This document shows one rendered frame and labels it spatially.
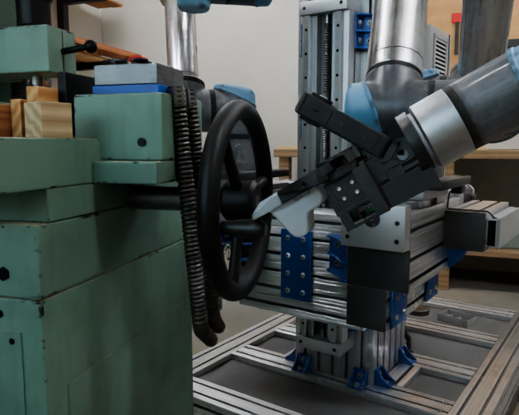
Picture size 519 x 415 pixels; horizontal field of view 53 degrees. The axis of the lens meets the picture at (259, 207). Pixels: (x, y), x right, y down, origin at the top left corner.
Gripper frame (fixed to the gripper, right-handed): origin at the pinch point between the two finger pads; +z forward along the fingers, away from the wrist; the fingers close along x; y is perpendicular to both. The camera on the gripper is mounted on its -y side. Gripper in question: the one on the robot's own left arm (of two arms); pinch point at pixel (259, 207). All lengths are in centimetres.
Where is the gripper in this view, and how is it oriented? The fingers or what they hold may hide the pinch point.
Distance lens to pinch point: 63.0
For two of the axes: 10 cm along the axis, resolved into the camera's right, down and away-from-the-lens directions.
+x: 2.7, -1.2, 9.5
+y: 4.8, 8.8, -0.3
